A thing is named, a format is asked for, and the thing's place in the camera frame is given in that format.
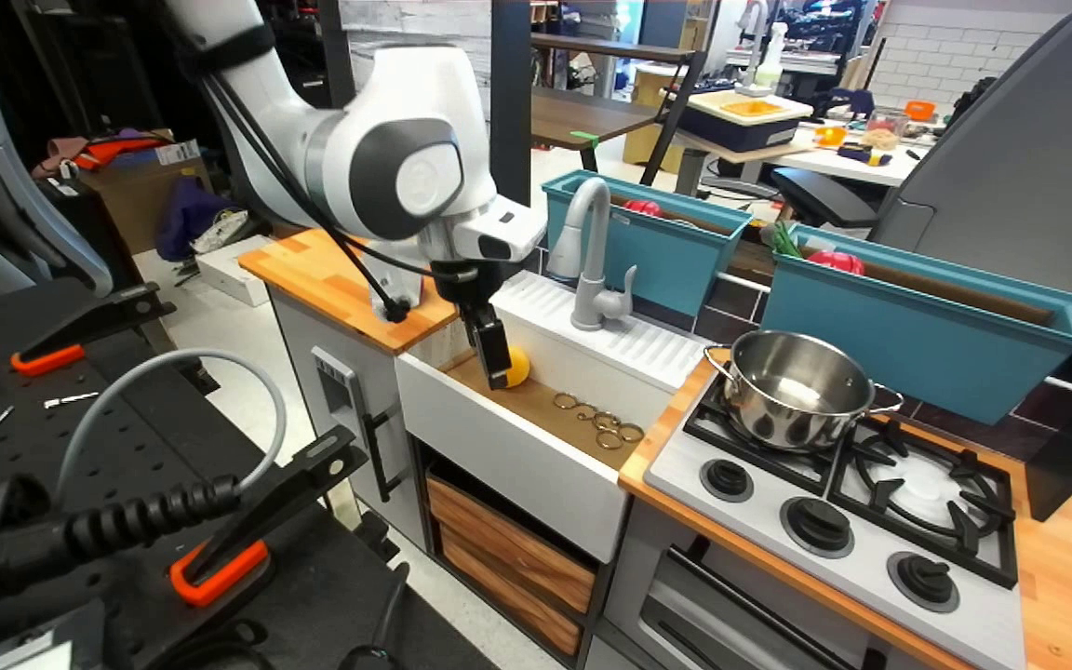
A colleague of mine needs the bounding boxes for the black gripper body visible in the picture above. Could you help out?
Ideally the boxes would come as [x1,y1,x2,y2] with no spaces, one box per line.
[427,253,498,320]

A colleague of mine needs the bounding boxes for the orange plushy ball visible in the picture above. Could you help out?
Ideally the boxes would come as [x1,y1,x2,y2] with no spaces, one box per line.
[504,341,536,386]

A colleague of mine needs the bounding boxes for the white toy sink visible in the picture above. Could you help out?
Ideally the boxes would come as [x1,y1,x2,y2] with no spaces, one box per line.
[390,268,715,570]

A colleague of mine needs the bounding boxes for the toy kitchen with wooden counter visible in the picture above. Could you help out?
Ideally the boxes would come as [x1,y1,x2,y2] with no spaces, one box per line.
[236,222,1072,670]

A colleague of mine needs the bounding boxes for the grey toy faucet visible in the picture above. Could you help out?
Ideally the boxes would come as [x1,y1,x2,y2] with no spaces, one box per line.
[542,176,640,334]

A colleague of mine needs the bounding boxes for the short teal planter box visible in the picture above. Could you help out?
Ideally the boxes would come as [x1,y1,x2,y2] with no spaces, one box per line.
[540,169,757,320]

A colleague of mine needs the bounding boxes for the wooden drawer front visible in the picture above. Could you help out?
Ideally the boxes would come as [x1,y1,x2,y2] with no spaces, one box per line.
[422,473,603,619]
[435,530,593,664]

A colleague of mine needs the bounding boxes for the red toy vegetable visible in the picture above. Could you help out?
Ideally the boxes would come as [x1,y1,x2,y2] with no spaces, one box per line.
[617,192,670,226]
[805,246,870,278]

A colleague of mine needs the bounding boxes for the wooden background shelf table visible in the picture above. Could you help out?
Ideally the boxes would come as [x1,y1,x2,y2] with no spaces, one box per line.
[525,25,710,197]

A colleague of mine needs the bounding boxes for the black stove knob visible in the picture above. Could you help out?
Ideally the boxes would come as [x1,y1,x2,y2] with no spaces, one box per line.
[696,455,758,506]
[779,496,860,560]
[881,548,965,613]

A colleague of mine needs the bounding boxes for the black clamp with orange grip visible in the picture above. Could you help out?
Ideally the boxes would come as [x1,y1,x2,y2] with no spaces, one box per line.
[6,284,176,383]
[166,424,373,613]

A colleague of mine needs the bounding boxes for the steel pot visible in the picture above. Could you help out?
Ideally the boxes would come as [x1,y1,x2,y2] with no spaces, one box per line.
[703,326,909,457]

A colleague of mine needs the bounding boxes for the navy box with yellow lid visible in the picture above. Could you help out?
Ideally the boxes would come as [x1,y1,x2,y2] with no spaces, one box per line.
[676,84,815,158]

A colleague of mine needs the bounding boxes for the black pegboard table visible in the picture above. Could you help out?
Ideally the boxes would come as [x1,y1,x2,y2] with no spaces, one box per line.
[0,277,504,670]

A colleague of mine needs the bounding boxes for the long teal planter box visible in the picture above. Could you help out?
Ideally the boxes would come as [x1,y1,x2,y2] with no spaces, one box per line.
[758,221,1072,428]

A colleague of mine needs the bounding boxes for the toy stovetop with black grate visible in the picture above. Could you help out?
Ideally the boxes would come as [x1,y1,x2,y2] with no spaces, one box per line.
[640,369,1032,670]

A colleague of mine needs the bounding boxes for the grey chair back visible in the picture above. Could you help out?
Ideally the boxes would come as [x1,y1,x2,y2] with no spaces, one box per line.
[869,0,1072,299]

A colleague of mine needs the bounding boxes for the black cabinet door handle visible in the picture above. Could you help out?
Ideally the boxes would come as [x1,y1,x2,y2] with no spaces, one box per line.
[357,406,411,503]

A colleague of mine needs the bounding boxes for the black vertical frame post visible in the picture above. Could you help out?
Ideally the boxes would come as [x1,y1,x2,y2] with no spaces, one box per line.
[488,0,540,208]
[318,0,362,112]

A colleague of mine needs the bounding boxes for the grey cable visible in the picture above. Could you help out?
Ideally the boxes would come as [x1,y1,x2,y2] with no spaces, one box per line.
[50,341,295,514]

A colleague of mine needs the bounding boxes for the black oven door handle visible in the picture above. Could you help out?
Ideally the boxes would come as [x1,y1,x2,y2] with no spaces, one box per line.
[656,542,869,670]

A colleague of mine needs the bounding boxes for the black ribbed cable sleeve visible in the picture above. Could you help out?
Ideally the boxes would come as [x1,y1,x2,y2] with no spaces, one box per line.
[0,473,249,613]

